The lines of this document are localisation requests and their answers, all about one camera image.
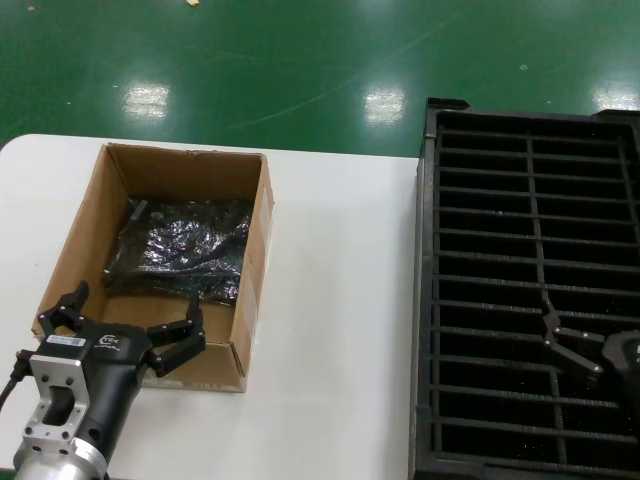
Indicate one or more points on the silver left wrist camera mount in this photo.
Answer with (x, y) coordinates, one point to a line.
(55, 372)

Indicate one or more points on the brown cardboard box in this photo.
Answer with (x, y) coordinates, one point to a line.
(72, 250)

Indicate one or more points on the bagged graphics card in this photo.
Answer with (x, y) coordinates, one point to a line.
(220, 295)

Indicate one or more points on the black slotted plastic container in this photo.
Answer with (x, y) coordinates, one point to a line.
(530, 165)

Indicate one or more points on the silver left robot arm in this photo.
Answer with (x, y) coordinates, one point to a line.
(55, 467)

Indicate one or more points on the grey antistatic bag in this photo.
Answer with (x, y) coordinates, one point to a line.
(185, 240)

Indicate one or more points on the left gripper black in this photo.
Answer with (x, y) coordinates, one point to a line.
(115, 365)

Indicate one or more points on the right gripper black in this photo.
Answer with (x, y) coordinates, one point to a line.
(625, 355)

